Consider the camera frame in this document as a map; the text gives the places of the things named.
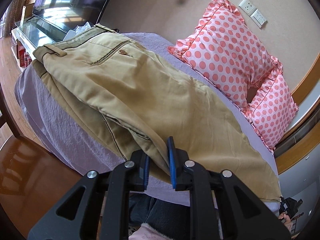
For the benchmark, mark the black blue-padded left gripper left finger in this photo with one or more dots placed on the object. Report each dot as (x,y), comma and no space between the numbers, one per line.
(97,206)

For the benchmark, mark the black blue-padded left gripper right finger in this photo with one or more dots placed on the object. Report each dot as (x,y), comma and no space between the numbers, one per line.
(221,205)

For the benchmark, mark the khaki pants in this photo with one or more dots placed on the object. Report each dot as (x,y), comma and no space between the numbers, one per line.
(129,98)

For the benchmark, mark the person's right hand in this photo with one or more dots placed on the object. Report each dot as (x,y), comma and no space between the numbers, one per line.
(287,221)

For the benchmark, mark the lavender bed sheet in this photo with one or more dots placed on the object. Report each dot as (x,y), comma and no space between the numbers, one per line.
(78,150)

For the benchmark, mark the small pink polka-dot pillow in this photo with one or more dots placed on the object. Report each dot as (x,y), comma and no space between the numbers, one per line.
(272,108)

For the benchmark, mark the large pink polka-dot pillow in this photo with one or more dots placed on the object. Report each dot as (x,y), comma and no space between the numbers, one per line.
(225,51)

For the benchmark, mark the glass tv cabinet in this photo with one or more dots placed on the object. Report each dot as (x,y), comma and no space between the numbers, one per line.
(35,32)

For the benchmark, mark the black flat television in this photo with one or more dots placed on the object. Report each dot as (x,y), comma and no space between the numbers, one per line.
(67,14)

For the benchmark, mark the wooden door frame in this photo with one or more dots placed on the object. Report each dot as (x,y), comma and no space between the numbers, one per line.
(302,136)

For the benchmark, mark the white wall switch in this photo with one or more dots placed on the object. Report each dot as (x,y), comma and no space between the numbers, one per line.
(258,18)

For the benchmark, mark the white wall socket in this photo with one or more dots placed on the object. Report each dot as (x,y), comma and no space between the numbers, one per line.
(247,7)

